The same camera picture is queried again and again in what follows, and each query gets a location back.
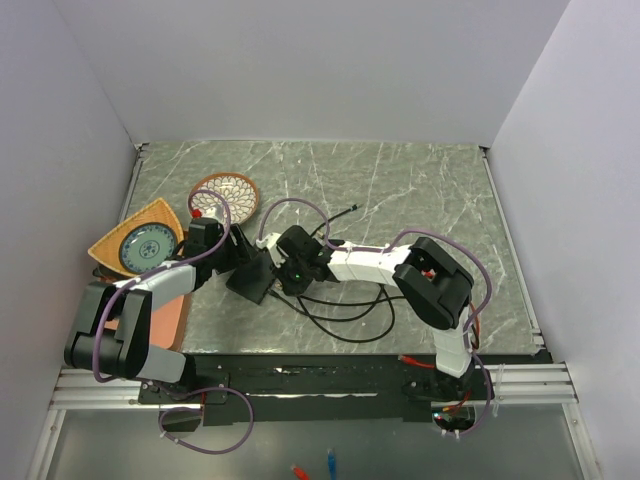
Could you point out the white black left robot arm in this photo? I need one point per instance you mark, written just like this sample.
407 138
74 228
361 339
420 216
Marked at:
110 335

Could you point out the blue patterned plate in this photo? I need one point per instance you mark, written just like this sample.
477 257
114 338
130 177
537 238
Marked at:
146 247

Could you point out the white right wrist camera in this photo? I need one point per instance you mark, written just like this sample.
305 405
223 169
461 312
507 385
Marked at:
270 244

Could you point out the black network switch box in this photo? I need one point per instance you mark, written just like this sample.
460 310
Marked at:
254 279

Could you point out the blue plug on floor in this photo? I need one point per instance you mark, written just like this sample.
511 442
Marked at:
331 464

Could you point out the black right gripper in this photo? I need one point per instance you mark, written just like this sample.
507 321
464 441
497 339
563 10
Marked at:
291 287

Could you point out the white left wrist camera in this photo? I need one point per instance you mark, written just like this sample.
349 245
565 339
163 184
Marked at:
215 212

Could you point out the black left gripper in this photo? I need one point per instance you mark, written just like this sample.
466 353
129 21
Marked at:
241 252

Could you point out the woven bamboo fan tray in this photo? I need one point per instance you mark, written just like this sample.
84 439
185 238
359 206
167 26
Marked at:
106 251

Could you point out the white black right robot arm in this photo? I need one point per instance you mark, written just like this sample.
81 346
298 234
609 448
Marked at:
435 286

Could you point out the terracotta rectangular tray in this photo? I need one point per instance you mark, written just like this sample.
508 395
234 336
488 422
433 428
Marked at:
168 323

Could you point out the red plug on floor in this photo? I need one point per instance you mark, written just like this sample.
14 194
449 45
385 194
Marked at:
299 473

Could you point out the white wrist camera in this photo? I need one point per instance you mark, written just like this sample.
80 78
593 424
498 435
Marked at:
215 212
270 244

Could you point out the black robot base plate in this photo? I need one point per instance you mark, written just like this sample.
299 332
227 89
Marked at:
276 387

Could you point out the floral bowl with brown rim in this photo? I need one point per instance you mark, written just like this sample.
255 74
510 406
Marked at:
238 191

